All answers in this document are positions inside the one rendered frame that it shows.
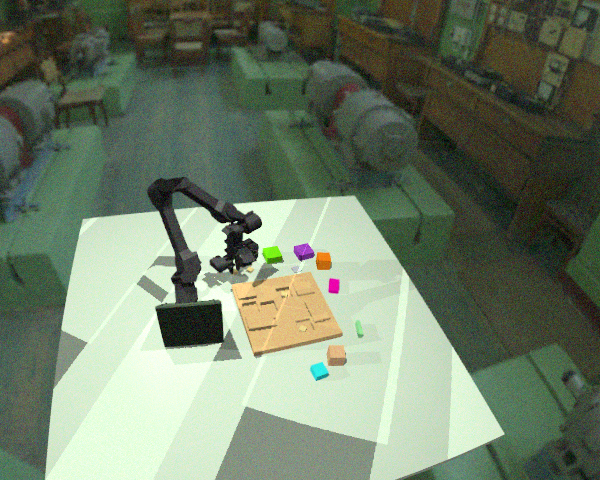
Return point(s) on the orange block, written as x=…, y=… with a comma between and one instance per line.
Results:
x=323, y=261

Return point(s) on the light green rectangular block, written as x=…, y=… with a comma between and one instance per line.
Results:
x=359, y=329

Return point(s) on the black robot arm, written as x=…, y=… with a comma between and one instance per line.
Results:
x=187, y=262

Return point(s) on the magenta rectangular block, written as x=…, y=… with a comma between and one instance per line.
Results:
x=334, y=286

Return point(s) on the purple flat block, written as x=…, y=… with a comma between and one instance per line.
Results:
x=303, y=252

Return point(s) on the lime green block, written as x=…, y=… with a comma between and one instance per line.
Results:
x=272, y=255

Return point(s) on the teal cube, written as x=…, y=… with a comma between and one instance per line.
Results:
x=319, y=371

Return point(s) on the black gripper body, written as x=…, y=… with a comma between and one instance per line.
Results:
x=221, y=264

